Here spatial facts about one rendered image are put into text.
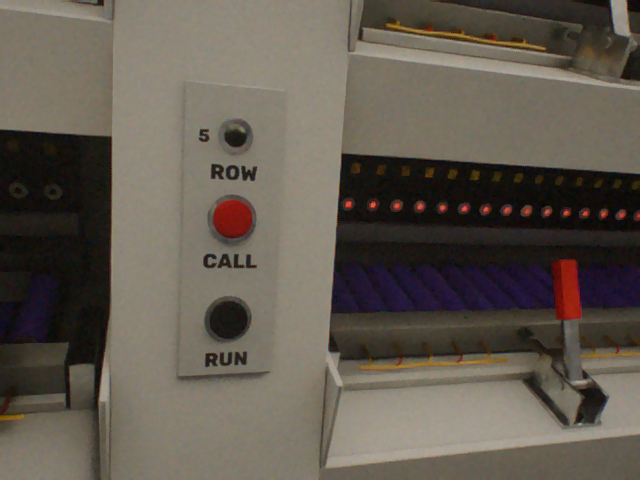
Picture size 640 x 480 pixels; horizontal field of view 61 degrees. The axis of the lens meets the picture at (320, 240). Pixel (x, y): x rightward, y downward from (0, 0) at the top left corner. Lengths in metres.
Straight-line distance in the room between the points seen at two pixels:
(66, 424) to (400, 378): 0.18
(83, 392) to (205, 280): 0.10
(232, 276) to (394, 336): 0.14
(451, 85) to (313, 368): 0.14
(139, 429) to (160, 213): 0.09
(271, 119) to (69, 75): 0.08
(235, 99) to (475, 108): 0.12
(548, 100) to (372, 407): 0.18
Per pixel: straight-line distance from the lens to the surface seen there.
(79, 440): 0.29
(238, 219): 0.23
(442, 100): 0.27
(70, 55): 0.24
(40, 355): 0.30
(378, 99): 0.26
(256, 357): 0.25
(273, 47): 0.24
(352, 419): 0.31
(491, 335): 0.38
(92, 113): 0.24
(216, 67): 0.23
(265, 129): 0.23
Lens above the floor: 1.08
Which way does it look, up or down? 8 degrees down
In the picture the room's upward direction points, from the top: 4 degrees clockwise
